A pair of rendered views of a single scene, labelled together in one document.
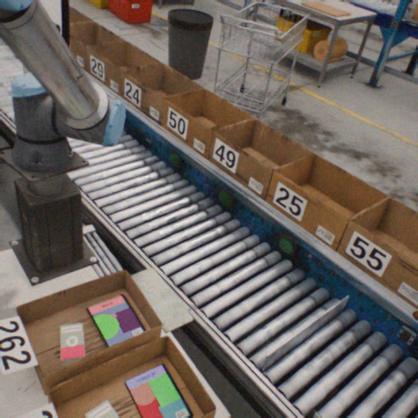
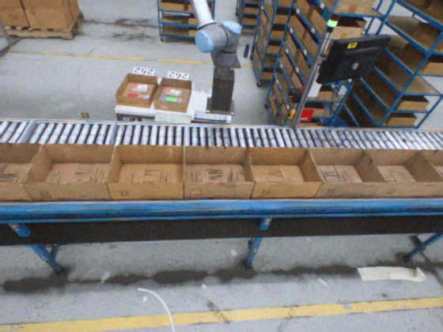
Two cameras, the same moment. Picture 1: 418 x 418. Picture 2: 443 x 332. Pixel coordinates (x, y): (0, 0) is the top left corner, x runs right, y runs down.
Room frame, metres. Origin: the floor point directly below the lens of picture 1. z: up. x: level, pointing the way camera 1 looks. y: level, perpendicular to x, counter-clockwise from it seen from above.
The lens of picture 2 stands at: (2.57, -1.04, 2.16)
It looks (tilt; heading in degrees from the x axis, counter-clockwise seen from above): 47 degrees down; 126
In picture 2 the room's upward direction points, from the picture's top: 8 degrees clockwise
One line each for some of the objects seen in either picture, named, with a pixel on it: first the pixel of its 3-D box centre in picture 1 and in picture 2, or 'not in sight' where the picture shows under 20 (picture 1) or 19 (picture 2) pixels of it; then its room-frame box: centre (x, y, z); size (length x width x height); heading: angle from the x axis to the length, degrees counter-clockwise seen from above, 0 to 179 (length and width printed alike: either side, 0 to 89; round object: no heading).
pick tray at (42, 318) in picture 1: (90, 325); (174, 94); (0.95, 0.32, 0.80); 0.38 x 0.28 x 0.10; 129
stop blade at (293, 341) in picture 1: (308, 331); (110, 143); (1.11, -0.42, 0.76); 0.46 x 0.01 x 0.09; 137
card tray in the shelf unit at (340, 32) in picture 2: not in sight; (335, 24); (1.71, 1.55, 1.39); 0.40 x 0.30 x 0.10; 135
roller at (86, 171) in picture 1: (111, 166); (282, 149); (2.02, 0.54, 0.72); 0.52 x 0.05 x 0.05; 137
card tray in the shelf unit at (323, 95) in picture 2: not in sight; (311, 84); (1.71, 1.55, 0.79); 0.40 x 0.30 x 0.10; 138
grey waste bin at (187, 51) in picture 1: (188, 46); not in sight; (5.34, 0.54, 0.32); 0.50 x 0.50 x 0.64
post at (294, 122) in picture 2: not in sight; (306, 90); (1.93, 0.84, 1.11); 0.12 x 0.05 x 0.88; 47
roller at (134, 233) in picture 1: (171, 218); (219, 149); (1.67, 0.16, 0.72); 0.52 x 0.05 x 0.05; 137
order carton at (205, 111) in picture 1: (206, 122); (279, 172); (2.22, 0.08, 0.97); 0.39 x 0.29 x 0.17; 47
